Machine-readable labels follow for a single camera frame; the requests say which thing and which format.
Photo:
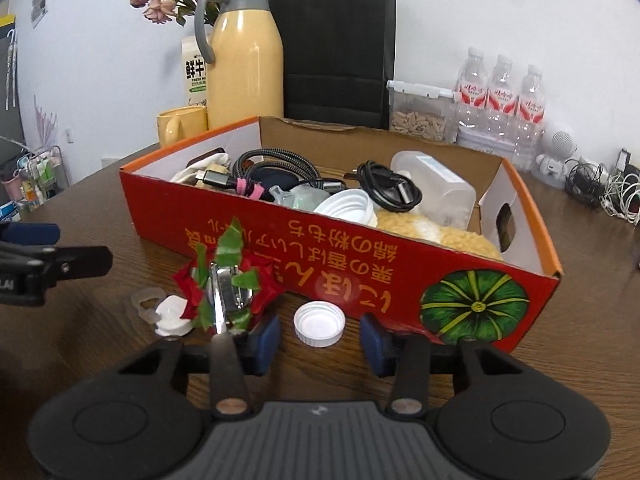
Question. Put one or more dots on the clear water bottle red label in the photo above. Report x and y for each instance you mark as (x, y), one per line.
(500, 97)
(471, 90)
(530, 105)

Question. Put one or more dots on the storage rack with bottles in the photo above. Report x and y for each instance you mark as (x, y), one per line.
(32, 180)

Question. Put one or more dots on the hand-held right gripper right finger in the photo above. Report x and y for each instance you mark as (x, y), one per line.
(375, 345)

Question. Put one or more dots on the white printed tin box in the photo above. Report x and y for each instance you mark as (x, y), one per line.
(490, 147)

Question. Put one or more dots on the translucent white plastic container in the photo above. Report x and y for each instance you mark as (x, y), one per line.
(435, 180)

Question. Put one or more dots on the clear plastic bag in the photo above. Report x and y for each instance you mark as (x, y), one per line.
(305, 197)

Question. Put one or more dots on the yellow mug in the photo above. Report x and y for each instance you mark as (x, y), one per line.
(185, 122)

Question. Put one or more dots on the white milk carton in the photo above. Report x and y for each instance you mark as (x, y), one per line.
(195, 75)

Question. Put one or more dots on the white small robot figure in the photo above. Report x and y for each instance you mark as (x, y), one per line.
(562, 145)

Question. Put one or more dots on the red cardboard box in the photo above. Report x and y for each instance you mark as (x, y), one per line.
(350, 265)

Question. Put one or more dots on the clear container of seeds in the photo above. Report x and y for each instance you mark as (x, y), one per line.
(417, 122)

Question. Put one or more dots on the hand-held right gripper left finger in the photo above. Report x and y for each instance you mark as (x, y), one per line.
(262, 342)

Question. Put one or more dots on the white bottle cap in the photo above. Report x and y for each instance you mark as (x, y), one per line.
(320, 322)

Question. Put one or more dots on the black power adapter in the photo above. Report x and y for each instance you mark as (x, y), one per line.
(624, 160)

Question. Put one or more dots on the red green ribbon bow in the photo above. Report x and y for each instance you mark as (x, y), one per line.
(260, 290)

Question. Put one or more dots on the purple wall decal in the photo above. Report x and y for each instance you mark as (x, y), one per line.
(45, 122)

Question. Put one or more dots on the black paper bag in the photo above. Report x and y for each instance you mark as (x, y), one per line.
(335, 60)

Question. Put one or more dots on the metal nail clipper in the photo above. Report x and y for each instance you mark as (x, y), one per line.
(222, 290)

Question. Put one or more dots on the wall poster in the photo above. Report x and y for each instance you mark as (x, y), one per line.
(41, 0)

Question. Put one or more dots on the white wall socket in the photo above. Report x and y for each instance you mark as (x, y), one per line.
(70, 135)

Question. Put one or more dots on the white ribbed lid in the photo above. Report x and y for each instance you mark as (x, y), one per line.
(345, 205)

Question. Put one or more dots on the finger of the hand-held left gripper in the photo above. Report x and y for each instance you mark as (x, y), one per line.
(30, 234)
(80, 262)

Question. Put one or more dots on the white plastic piece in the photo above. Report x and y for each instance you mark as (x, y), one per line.
(172, 317)

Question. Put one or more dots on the navy zip case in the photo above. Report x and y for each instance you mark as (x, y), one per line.
(270, 174)

